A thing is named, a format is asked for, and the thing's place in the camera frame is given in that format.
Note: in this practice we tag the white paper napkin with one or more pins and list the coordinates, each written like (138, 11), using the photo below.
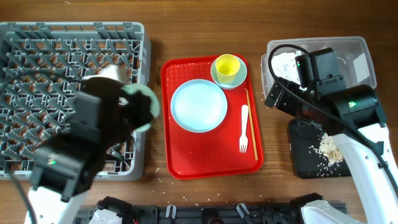
(284, 66)

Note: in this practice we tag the yellow plastic cup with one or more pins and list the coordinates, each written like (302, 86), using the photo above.
(227, 66)

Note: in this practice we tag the pile of leftover rice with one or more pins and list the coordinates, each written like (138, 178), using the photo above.
(330, 156)

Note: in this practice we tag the clear plastic waste bin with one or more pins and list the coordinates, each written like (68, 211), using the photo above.
(346, 50)

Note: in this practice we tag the red plastic serving tray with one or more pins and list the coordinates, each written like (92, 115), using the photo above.
(216, 152)

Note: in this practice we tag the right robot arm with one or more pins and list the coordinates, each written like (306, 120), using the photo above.
(353, 117)

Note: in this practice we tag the small green saucer bowl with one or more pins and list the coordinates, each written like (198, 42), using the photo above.
(238, 80)

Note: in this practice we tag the white plastic fork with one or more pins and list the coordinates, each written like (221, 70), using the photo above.
(243, 140)

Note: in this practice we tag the wooden chopstick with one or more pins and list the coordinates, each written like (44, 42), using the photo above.
(252, 126)

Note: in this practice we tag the black rectangular tray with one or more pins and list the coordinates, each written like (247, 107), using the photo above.
(301, 136)

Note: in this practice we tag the white label on bin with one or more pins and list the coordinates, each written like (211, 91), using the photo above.
(361, 69)

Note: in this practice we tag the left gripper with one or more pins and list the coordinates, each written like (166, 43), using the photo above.
(137, 101)

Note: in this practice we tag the grey plastic dishwasher rack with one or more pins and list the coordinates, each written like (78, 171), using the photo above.
(42, 64)

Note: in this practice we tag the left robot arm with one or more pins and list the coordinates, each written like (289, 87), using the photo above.
(64, 170)

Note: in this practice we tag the green bowl with rice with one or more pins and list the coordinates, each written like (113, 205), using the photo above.
(141, 106)

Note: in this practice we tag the light blue round plate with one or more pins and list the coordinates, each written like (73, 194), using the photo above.
(198, 106)

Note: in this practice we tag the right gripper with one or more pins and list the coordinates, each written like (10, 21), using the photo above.
(283, 103)

